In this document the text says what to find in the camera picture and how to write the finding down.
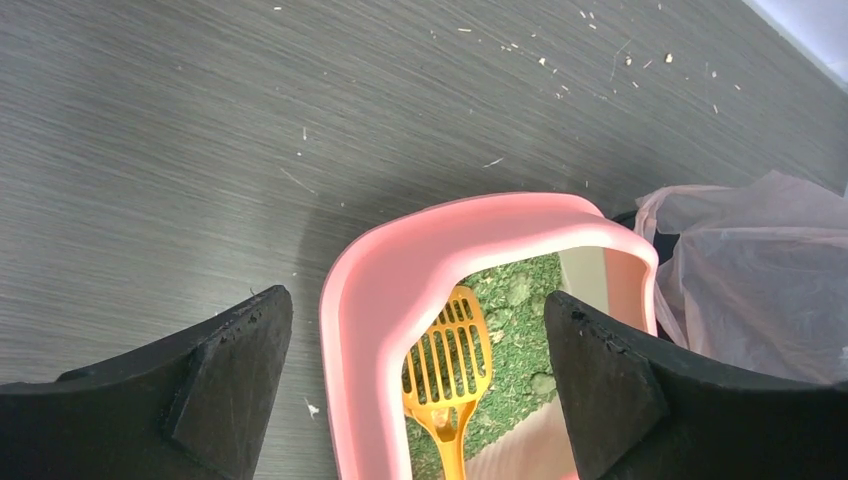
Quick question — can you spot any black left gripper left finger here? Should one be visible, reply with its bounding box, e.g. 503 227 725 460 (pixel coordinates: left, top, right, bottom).
1 285 293 479

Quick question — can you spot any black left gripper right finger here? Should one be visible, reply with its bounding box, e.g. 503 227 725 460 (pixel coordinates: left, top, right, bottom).
544 291 847 479

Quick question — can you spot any dark round trash bin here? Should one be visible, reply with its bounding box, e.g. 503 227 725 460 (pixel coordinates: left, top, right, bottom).
612 210 680 265

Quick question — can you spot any pink plastic trash bag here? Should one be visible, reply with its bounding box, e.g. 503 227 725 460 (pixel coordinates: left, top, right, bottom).
635 172 847 384

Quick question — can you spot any pink litter box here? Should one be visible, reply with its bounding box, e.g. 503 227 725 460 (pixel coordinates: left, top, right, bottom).
319 192 658 479

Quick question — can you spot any green cat litter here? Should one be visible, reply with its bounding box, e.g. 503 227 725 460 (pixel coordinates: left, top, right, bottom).
404 251 564 480

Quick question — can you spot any orange litter scoop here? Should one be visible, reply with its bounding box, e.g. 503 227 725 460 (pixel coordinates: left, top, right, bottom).
402 285 493 479

